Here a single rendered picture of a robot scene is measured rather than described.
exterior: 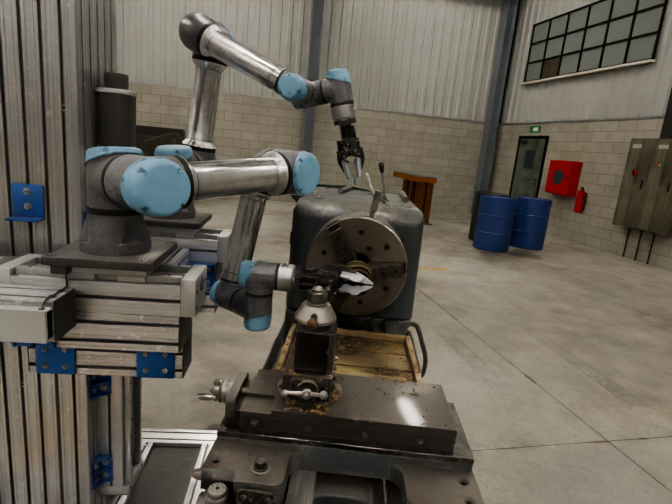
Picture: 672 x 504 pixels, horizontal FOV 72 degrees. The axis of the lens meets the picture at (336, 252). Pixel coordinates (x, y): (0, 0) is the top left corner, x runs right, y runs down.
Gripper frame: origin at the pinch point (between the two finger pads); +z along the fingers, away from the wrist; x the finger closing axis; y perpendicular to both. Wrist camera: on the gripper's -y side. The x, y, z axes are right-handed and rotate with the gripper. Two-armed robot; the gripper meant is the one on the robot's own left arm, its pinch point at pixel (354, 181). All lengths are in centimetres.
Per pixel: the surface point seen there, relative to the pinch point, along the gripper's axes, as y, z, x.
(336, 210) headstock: -0.3, 8.5, -7.6
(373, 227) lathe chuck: 16.4, 13.4, 3.8
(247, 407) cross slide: 80, 32, -24
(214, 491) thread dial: 92, 39, -28
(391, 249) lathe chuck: 16.4, 21.0, 8.2
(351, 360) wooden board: 40, 44, -8
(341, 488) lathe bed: 83, 49, -9
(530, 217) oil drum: -648, 152, 276
